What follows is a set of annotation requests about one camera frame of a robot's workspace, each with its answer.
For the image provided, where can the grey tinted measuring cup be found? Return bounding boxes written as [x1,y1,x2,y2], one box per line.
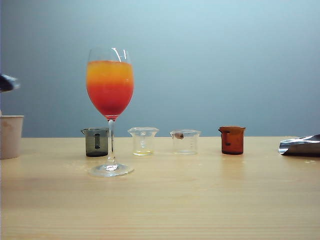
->
[80,127,110,158]

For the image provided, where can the amber measuring cup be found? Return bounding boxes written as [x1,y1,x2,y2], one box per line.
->
[217,125,247,156]

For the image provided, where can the clear measuring cup yellow residue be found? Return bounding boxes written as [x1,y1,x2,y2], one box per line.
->
[126,126,160,157]

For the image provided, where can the clear measuring cup brown spot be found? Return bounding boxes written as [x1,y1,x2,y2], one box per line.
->
[169,129,202,155]

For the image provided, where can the silver foil bag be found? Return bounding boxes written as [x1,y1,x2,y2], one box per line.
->
[277,133,320,158]

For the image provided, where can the wine glass with juice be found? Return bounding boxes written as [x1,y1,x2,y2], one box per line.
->
[86,46,135,178]

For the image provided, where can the beige paper cup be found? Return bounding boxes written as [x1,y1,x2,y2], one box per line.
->
[0,114,25,160]

